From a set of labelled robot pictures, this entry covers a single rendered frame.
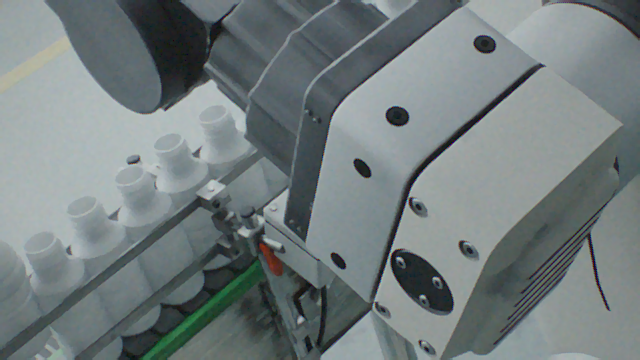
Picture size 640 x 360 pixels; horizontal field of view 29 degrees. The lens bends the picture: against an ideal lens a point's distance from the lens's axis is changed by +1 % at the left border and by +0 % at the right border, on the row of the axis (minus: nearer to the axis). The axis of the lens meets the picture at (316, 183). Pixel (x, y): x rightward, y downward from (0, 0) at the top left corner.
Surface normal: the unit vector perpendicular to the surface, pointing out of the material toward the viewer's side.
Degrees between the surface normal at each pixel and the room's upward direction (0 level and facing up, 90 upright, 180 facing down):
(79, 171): 0
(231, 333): 90
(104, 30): 89
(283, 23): 33
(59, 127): 0
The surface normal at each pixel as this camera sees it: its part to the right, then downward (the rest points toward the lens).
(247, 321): 0.67, 0.28
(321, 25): 0.04, -0.48
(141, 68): -0.69, 0.55
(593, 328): -0.63, 0.70
